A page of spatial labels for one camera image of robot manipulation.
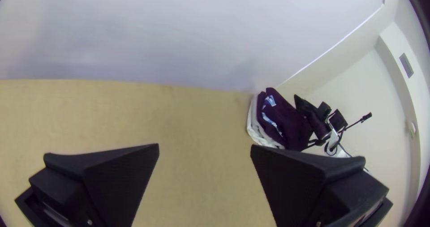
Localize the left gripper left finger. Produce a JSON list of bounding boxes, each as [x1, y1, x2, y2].
[[28, 143, 160, 227]]

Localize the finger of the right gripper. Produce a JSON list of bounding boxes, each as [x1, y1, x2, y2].
[[294, 94, 318, 120]]

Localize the pile of folded clothes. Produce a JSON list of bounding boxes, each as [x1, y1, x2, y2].
[[247, 87, 315, 153]]

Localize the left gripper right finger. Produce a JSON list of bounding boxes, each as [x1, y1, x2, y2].
[[250, 145, 390, 227]]

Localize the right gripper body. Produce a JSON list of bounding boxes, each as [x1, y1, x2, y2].
[[307, 110, 332, 140]]

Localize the grey wall vent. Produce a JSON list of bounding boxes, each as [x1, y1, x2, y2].
[[399, 53, 414, 79]]

